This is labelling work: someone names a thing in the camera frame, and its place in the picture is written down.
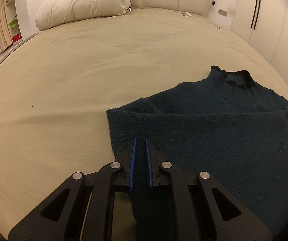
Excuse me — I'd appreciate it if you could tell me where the dark teal knit sweater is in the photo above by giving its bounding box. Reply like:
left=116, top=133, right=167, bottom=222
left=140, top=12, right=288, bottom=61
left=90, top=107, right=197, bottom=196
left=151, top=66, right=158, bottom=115
left=107, top=66, right=288, bottom=240

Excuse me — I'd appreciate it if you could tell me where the beige bed with sheet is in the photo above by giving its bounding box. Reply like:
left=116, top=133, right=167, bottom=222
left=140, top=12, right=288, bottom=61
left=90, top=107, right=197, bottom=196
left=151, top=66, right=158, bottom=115
left=0, top=9, right=288, bottom=237

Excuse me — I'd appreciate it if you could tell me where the small white remote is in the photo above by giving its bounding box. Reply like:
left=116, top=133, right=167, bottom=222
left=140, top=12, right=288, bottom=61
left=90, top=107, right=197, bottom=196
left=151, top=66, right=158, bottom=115
left=180, top=11, right=194, bottom=18

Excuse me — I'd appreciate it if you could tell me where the striped pillow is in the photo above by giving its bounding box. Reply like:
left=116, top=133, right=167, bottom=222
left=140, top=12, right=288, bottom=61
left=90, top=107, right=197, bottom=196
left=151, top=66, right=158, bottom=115
left=126, top=1, right=132, bottom=12

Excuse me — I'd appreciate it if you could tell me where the rolled white duvet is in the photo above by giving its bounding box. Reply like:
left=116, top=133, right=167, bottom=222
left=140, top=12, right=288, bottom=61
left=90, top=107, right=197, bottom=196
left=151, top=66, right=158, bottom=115
left=35, top=0, right=131, bottom=31

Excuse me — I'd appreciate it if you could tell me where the white wardrobe with black handles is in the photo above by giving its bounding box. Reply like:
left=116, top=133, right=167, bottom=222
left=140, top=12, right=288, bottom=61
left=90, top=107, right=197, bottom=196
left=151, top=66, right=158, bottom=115
left=231, top=0, right=288, bottom=86

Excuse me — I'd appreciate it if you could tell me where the wall socket plate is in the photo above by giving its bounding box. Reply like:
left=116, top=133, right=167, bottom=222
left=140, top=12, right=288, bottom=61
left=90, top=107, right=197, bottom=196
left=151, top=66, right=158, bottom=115
left=218, top=9, right=228, bottom=17

